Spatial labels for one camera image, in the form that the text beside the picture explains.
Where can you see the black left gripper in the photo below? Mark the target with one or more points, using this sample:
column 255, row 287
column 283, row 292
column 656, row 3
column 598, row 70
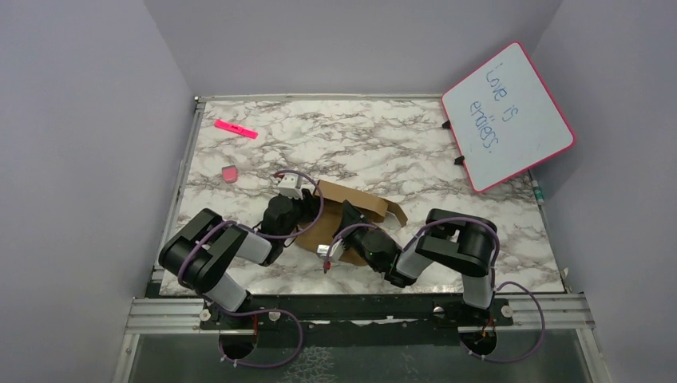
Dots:
column 310, row 205

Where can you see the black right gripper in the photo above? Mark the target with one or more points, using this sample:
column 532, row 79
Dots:
column 350, row 216

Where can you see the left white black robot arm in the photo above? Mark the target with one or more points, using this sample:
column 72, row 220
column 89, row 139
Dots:
column 202, row 251

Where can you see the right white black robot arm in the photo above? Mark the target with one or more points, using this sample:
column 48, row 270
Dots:
column 466, row 244

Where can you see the pink eraser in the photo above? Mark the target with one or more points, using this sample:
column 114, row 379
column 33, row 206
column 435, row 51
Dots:
column 230, row 174

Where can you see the pink highlighter marker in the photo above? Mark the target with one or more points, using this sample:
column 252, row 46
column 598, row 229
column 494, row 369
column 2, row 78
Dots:
column 237, row 129

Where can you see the pink framed whiteboard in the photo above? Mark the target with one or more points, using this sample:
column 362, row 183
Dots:
column 504, row 119

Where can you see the green capped marker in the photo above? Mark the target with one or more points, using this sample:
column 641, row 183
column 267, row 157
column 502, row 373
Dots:
column 537, row 193

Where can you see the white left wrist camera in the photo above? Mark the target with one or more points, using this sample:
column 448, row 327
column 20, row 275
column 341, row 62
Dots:
column 290, row 186

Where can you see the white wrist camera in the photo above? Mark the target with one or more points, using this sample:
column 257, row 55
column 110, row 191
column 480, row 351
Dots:
column 290, row 186
column 324, row 251

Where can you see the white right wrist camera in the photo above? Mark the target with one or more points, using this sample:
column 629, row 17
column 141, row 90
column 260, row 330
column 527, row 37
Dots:
column 324, row 251

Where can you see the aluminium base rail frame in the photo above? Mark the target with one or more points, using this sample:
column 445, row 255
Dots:
column 350, row 325

